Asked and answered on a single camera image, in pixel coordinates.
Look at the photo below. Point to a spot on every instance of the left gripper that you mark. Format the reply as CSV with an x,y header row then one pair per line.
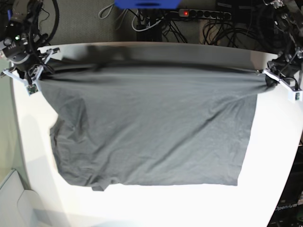
x,y
283,73

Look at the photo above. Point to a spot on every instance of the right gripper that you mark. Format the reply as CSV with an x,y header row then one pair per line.
x,y
29,72

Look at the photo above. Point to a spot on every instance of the dark grey t-shirt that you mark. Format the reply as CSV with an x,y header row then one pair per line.
x,y
149,123

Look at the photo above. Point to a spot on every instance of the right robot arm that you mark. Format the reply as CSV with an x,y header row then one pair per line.
x,y
21,40

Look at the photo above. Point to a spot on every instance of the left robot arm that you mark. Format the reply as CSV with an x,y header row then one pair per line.
x,y
287,17

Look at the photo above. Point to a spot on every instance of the black power strip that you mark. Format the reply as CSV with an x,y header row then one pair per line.
x,y
204,14

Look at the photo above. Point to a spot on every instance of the blue box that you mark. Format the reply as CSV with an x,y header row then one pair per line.
x,y
147,4

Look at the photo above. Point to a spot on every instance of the white side table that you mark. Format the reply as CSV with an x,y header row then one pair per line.
x,y
20,207

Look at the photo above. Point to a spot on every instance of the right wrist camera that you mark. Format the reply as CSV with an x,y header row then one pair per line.
x,y
32,88

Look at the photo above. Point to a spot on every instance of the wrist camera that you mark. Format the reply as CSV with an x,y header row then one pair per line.
x,y
32,88
295,95

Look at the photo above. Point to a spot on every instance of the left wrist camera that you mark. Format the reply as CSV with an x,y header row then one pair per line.
x,y
295,95

